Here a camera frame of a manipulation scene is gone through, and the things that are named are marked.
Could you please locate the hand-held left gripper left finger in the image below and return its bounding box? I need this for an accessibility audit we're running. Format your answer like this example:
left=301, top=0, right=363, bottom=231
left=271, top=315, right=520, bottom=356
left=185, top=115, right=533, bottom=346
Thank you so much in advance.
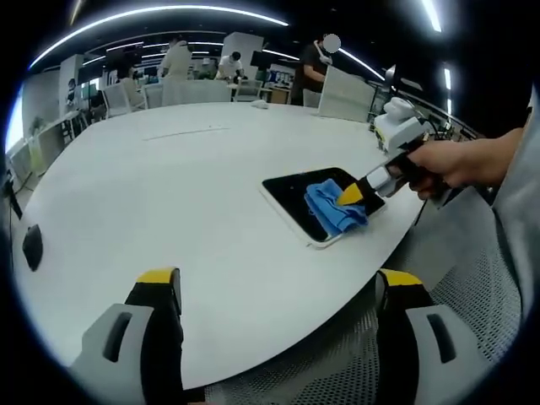
left=68, top=266, right=186, bottom=405

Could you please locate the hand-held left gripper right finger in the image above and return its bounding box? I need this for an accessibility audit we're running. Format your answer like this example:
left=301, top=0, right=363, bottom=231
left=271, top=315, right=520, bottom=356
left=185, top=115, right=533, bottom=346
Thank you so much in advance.
left=374, top=268, right=487, bottom=405

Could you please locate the blue cleaning cloth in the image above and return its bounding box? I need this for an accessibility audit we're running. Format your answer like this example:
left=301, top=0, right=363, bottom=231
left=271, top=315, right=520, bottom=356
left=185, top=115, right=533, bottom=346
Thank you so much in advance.
left=305, top=178, right=370, bottom=235

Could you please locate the black mirror with white frame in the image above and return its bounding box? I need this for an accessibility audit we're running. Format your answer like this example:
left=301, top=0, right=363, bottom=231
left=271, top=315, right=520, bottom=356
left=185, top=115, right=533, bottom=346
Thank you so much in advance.
left=259, top=166, right=387, bottom=250

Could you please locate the person's right hand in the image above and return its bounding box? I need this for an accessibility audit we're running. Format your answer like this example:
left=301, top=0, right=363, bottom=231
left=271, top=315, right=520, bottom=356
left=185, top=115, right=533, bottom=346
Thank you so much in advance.
left=406, top=141, right=476, bottom=202

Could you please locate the white upright panel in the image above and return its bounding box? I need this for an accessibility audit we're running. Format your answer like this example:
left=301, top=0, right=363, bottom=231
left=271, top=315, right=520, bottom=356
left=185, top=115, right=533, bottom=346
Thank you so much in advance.
left=317, top=67, right=377, bottom=124

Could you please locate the small black object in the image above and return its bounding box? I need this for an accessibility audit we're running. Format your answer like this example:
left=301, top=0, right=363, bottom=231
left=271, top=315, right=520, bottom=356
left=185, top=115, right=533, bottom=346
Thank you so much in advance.
left=21, top=224, right=45, bottom=273

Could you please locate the person's grey shirt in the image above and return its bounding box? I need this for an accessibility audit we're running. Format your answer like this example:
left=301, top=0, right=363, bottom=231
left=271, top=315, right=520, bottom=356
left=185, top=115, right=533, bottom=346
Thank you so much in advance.
left=489, top=82, right=540, bottom=343

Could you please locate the white office chair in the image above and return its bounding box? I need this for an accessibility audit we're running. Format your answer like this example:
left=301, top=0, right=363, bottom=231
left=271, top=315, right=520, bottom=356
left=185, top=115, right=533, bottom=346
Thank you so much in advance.
left=102, top=79, right=149, bottom=120

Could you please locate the thin black cable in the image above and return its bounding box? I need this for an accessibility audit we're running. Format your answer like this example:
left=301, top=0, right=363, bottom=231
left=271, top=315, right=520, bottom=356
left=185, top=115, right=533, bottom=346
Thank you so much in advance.
left=413, top=197, right=429, bottom=227

